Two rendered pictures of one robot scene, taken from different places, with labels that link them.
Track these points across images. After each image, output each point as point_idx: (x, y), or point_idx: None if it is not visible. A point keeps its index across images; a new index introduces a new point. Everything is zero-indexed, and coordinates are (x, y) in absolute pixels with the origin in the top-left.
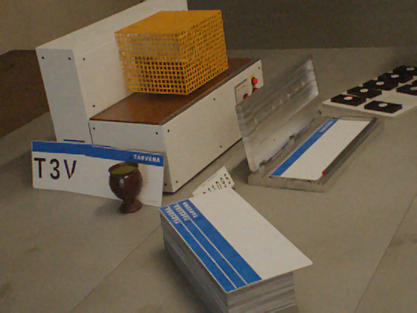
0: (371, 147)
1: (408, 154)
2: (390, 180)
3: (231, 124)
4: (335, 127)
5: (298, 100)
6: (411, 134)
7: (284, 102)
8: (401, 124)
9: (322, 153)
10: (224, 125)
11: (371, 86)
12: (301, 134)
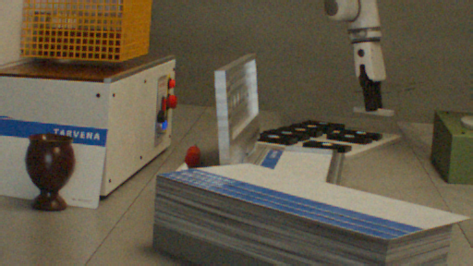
0: (349, 177)
1: (402, 185)
2: (407, 201)
3: (150, 131)
4: (288, 156)
5: (246, 108)
6: (384, 171)
7: (239, 102)
8: (363, 163)
9: (298, 173)
10: (146, 127)
11: (290, 130)
12: (247, 158)
